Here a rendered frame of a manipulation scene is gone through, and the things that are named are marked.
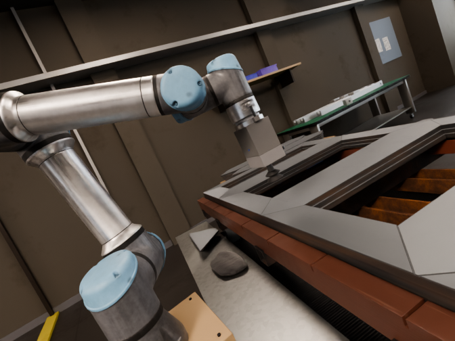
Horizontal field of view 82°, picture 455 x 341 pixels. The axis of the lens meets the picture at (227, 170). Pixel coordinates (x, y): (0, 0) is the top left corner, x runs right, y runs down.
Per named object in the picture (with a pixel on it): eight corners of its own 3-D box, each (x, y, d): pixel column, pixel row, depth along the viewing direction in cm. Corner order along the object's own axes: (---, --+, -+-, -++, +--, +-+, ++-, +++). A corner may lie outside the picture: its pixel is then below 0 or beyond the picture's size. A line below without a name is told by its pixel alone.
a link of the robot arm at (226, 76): (202, 72, 65) (233, 57, 65) (222, 112, 67) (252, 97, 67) (200, 63, 58) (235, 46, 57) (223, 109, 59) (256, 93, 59)
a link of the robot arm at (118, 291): (96, 354, 49) (58, 294, 47) (122, 307, 62) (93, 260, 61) (153, 327, 49) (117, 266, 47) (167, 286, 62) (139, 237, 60)
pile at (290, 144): (302, 141, 219) (299, 134, 219) (335, 135, 181) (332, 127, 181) (219, 182, 198) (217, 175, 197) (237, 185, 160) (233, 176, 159)
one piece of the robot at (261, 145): (272, 95, 60) (300, 158, 62) (256, 105, 69) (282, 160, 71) (237, 111, 57) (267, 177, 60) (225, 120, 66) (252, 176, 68)
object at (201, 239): (208, 225, 146) (205, 218, 146) (230, 243, 109) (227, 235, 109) (188, 235, 143) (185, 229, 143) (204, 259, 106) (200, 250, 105)
